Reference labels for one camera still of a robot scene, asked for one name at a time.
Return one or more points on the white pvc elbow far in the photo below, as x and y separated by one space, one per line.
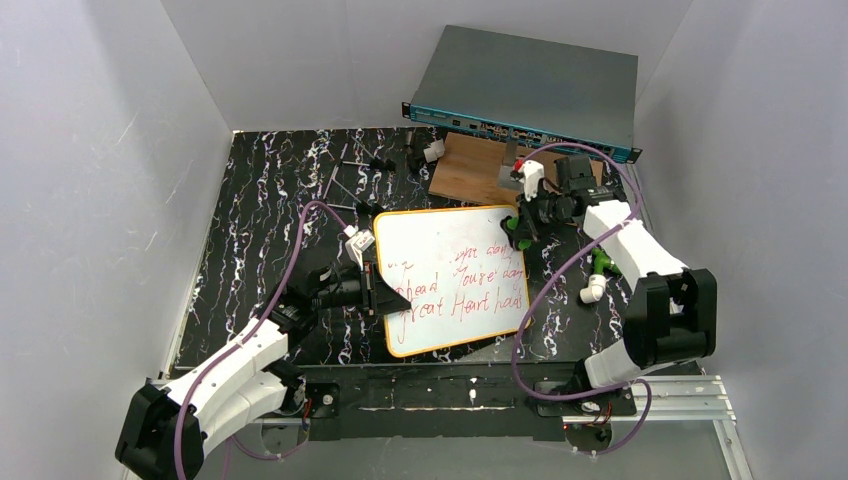
434 151

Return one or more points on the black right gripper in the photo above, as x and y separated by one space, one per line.
527 215

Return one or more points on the brown wooden board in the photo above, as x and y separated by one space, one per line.
469 171

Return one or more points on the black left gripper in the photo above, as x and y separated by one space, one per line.
370 290

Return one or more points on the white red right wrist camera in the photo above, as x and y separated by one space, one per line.
530 174

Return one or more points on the teal grey network switch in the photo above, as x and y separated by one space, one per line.
510 88

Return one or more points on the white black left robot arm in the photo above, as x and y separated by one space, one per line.
168 431

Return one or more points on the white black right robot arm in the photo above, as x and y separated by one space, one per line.
671 317

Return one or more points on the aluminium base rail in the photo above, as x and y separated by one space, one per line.
471 407

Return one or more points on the white pvc elbow near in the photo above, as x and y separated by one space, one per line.
594 289

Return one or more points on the green black whiteboard eraser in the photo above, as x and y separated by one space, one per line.
519 233

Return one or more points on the yellow framed whiteboard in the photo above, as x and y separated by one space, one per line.
455 266

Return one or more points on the silver metal bracket stand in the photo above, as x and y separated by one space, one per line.
509 159

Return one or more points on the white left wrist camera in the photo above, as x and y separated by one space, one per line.
357 242

